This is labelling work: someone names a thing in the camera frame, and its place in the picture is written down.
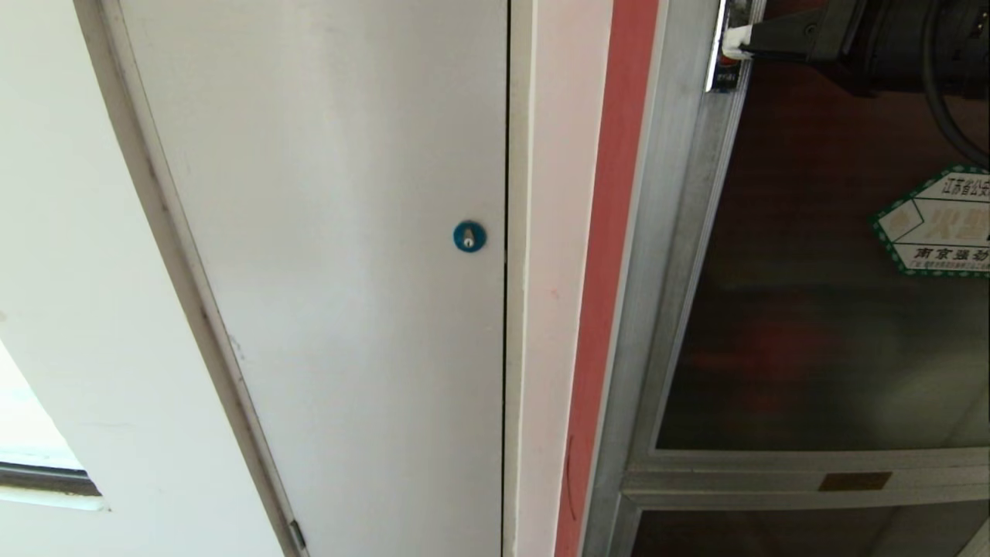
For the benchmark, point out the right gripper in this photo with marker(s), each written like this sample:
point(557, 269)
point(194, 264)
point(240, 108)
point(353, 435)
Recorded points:
point(839, 31)

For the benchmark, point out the aluminium framed glass cabinet door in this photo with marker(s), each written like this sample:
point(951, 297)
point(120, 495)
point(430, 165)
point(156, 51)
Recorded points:
point(773, 309)

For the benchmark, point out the blue round door lock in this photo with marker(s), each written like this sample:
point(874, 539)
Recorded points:
point(469, 236)

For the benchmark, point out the low aluminium framed cabinet door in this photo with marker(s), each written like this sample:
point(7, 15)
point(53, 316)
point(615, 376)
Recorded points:
point(773, 534)

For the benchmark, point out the white metal door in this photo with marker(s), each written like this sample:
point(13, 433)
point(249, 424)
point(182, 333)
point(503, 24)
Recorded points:
point(332, 294)

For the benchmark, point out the metal door hinge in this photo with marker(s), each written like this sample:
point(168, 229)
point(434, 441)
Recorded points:
point(297, 535)

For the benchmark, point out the green and white sticker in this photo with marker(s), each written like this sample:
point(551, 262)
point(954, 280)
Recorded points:
point(940, 224)

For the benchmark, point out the small brass plate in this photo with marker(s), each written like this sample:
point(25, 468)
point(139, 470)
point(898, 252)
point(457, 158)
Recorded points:
point(855, 481)

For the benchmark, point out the red cabinet frame strip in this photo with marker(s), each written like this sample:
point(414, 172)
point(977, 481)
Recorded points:
point(607, 255)

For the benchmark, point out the grey door frame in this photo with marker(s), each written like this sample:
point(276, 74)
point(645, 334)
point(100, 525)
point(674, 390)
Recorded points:
point(178, 255)

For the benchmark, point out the window frame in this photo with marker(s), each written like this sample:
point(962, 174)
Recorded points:
point(46, 478)

